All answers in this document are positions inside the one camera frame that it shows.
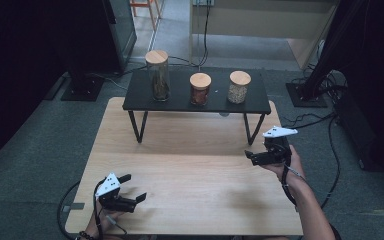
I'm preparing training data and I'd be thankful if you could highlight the black stand base plate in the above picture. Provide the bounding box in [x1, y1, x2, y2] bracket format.
[60, 71, 106, 102]

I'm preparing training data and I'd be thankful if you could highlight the black metal stand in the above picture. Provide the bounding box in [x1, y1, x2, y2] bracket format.
[285, 0, 358, 108]

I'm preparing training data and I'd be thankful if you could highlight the left hand-held gripper cable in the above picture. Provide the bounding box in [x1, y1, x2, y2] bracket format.
[57, 179, 128, 240]

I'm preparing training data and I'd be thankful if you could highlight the grey table edge bracket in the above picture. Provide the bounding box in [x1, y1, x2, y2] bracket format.
[62, 202, 86, 212]

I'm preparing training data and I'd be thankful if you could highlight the black power cable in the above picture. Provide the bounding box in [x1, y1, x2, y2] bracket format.
[106, 3, 213, 81]

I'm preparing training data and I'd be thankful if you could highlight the light wooden desk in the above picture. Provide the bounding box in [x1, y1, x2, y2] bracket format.
[189, 0, 339, 70]

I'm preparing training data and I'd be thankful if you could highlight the person's right hand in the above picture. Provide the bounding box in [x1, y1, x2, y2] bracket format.
[268, 143, 306, 183]

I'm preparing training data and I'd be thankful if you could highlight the black metal shelf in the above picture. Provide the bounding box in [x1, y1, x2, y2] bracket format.
[122, 69, 272, 146]

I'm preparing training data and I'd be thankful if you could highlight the glass jar of red chilies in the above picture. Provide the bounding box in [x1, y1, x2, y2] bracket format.
[189, 72, 213, 107]

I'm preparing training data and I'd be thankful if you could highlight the short black floor cable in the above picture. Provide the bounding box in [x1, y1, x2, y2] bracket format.
[281, 111, 336, 133]

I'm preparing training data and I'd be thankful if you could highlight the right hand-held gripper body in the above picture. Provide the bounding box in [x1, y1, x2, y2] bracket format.
[251, 125, 299, 167]

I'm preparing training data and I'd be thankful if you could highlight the large dark monitor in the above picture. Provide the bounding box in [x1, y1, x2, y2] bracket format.
[100, 0, 138, 74]

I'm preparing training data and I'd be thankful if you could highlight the black equipment box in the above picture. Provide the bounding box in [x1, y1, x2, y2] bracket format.
[334, 93, 378, 171]

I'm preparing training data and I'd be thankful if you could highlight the right hand-held gripper cable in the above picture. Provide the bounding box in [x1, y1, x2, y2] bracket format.
[280, 164, 308, 208]

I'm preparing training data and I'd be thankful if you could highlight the person's left hand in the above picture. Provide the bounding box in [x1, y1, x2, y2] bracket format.
[88, 202, 127, 235]

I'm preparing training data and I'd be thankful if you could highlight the glass jar of white beans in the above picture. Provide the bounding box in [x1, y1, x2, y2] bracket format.
[227, 70, 252, 105]

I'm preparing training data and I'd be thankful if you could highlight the dark curtain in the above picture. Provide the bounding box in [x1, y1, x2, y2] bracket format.
[333, 0, 384, 188]
[0, 0, 103, 174]

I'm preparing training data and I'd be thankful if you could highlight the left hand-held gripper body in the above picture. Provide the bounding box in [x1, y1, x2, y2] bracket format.
[94, 172, 138, 214]

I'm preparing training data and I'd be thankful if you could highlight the dark bead bracelet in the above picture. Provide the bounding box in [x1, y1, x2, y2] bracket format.
[78, 230, 98, 240]

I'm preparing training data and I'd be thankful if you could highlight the tall glass jar wooden lid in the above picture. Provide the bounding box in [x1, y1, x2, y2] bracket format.
[144, 49, 172, 102]

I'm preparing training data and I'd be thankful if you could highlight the hand-held gripper cable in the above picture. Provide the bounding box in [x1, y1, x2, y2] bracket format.
[57, 179, 128, 240]
[280, 164, 308, 208]

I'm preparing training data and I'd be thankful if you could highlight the orange wooden stool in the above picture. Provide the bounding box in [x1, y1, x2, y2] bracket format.
[129, 0, 163, 31]

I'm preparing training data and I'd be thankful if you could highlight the long black floor cable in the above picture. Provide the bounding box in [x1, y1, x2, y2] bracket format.
[319, 114, 343, 209]

